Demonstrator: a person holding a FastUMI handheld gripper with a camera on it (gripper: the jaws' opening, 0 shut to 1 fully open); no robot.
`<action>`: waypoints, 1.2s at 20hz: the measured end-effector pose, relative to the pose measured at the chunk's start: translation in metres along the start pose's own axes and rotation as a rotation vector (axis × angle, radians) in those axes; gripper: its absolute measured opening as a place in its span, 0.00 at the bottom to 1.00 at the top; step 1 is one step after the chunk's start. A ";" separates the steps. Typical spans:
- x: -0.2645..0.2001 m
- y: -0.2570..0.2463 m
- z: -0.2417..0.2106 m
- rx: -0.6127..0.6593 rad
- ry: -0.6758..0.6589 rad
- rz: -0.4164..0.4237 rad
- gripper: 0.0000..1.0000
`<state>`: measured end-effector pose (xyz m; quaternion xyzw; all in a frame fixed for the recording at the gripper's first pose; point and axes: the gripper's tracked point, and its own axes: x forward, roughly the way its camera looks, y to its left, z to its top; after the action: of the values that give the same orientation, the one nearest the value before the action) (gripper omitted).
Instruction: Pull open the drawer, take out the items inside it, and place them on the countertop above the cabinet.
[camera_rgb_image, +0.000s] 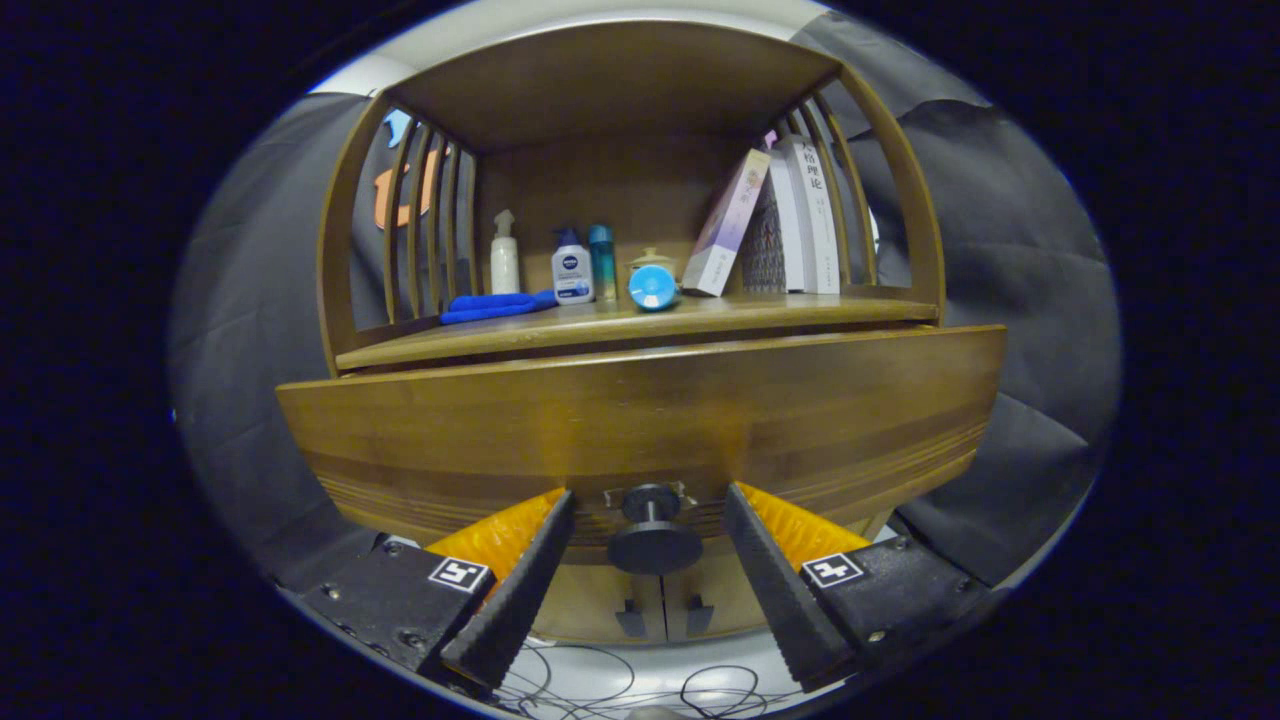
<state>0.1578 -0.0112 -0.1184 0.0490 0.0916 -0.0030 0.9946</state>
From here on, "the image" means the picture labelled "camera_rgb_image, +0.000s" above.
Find wooden drawer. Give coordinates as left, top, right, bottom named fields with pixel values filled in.
left=275, top=325, right=1009, bottom=546

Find black backdrop cloth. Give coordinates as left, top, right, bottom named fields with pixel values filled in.
left=170, top=10, right=1121, bottom=591

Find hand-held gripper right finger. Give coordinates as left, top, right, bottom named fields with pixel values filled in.
left=723, top=482, right=991, bottom=694

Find white blue-capped lotion bottle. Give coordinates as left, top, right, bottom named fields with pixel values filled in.
left=551, top=228, right=596, bottom=305

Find purple white book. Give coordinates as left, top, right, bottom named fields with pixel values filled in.
left=681, top=148, right=772, bottom=298

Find white pump bottle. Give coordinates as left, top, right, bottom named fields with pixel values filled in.
left=489, top=209, right=522, bottom=296

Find tangled black floor cables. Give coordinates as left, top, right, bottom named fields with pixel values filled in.
left=495, top=640, right=801, bottom=720

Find blue folded cloth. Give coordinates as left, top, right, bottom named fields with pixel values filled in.
left=440, top=290, right=559, bottom=325

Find teal slim bottle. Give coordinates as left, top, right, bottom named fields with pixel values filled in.
left=588, top=225, right=618, bottom=303

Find black round drawer knob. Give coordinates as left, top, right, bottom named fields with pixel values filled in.
left=606, top=484, right=704, bottom=576

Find wooden cabinet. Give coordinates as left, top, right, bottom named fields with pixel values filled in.
left=275, top=20, right=1009, bottom=646

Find thin white book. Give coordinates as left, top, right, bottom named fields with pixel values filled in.
left=768, top=148, right=807, bottom=293

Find wooden countertop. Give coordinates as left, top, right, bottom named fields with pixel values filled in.
left=335, top=292, right=941, bottom=373

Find white book black lettering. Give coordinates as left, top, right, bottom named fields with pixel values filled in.
left=785, top=135, right=841, bottom=295

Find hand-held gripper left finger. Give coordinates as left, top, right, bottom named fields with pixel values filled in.
left=300, top=488, right=577, bottom=693

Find blue white cosmetic tube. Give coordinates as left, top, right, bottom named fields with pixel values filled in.
left=627, top=263, right=682, bottom=312

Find wooden cabinet door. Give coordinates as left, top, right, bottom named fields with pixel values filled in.
left=535, top=565, right=663, bottom=641
left=660, top=560, right=771, bottom=641

